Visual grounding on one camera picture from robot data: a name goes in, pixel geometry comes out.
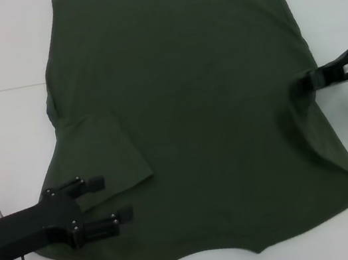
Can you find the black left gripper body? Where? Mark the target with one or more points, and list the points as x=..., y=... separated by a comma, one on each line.
x=26, y=226

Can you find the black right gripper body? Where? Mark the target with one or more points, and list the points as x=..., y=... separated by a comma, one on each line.
x=332, y=73

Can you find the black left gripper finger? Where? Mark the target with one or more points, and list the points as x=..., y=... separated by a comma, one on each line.
x=100, y=230
x=97, y=184

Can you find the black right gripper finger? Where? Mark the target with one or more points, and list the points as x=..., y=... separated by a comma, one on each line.
x=309, y=76
x=313, y=86

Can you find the dark green t-shirt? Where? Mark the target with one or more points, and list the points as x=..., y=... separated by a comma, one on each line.
x=189, y=100

